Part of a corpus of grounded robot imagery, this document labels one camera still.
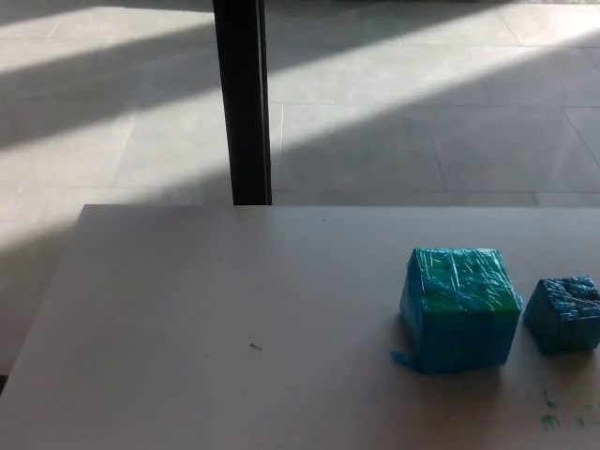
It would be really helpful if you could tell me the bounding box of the black vertical post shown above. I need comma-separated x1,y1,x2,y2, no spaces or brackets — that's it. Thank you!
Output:
212,0,274,207

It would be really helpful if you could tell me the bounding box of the large blue-green wrapped cube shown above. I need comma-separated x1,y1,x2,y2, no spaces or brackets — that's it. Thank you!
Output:
390,247,524,375

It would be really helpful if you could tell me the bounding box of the small blue cube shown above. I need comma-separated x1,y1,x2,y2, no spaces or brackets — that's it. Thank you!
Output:
523,276,600,356

